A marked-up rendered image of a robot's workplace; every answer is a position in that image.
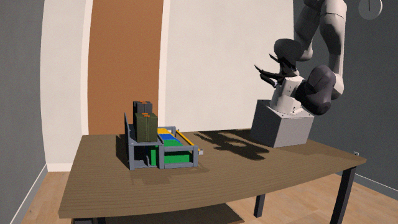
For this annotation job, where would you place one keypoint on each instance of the blue open bin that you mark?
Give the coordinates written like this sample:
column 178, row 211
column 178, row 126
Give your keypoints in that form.
column 164, row 137

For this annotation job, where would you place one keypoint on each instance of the yellow bin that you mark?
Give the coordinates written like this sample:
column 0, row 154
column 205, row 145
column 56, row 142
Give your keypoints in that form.
column 163, row 130

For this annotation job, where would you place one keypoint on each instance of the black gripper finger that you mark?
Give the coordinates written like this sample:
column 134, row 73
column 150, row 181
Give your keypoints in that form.
column 266, row 76
column 281, row 60

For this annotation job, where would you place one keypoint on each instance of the grey metal bin shelf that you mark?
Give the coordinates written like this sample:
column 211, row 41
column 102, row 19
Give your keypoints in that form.
column 137, row 156

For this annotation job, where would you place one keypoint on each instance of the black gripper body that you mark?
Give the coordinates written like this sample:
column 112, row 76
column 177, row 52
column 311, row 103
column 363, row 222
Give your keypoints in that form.
column 289, row 74

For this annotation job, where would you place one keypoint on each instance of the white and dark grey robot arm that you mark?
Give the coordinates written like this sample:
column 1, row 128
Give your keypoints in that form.
column 324, row 83

